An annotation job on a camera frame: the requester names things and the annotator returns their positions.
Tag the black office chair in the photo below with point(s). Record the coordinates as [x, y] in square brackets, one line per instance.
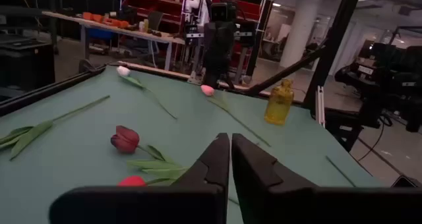
[155, 19]

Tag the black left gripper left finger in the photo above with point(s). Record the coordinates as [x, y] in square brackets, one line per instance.
[198, 197]

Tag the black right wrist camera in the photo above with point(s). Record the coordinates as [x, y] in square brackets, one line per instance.
[223, 12]

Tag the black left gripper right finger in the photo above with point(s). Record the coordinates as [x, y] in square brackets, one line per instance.
[280, 201]

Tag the pink artificial tulip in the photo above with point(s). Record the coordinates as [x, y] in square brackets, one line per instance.
[207, 90]

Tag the black machine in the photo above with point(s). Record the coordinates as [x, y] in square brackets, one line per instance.
[395, 72]

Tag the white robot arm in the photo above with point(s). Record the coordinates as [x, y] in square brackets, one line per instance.
[199, 0]

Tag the long wooden workbench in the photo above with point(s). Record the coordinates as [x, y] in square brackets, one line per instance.
[165, 39]

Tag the black equipment case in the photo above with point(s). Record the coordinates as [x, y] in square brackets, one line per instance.
[26, 62]

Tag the orange plastic parts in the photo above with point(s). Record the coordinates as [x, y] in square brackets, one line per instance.
[99, 18]

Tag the green table mat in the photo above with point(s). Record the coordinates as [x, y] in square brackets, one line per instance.
[66, 171]

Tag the white round pillar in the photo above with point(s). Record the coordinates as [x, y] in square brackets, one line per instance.
[300, 33]

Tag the white artificial tulip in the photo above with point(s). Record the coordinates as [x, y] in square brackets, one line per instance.
[123, 71]

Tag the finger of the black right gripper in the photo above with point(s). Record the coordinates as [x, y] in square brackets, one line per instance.
[224, 69]
[211, 72]

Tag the black table frame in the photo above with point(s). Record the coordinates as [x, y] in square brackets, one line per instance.
[333, 36]

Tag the blue bin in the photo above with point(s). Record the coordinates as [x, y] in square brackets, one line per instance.
[99, 34]

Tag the white frame strip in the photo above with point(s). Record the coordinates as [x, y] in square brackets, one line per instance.
[320, 105]

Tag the yellow glass vase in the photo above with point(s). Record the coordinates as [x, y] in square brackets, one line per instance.
[279, 105]

